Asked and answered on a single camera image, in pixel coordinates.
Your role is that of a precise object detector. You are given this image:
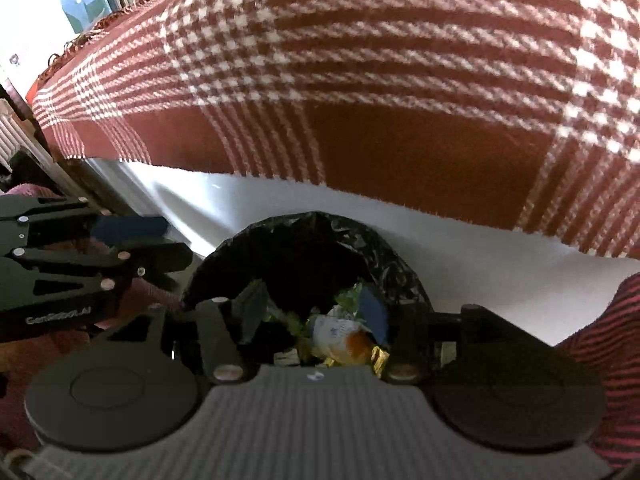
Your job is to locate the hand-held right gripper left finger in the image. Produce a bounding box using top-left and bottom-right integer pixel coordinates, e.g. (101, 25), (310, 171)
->
(93, 280), (270, 385)

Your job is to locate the white furniture side panel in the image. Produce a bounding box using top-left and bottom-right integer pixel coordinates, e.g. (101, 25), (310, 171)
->
(82, 157), (640, 347)

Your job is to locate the red plaid blanket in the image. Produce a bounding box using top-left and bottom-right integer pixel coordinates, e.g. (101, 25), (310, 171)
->
(30, 0), (640, 259)

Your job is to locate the gold foil wrapper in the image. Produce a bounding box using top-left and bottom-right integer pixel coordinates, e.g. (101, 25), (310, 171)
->
(322, 344), (392, 379)

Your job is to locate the trash bin with black bag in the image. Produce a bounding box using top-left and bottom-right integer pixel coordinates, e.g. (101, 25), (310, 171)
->
(182, 211), (436, 377)

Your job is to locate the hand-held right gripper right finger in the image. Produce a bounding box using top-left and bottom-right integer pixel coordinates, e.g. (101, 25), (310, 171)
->
(359, 284), (549, 386)

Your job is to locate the white radiator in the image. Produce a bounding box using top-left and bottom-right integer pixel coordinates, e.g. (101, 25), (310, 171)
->
(0, 109), (57, 177)

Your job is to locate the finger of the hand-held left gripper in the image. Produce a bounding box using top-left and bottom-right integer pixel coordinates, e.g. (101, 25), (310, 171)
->
(0, 241), (194, 312)
(0, 196), (169, 257)

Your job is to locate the person's left leg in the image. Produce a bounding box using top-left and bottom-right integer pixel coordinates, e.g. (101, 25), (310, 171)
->
(0, 182), (189, 461)

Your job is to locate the macaron snack bag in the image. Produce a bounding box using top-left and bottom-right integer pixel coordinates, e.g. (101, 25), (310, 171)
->
(307, 312), (379, 364)

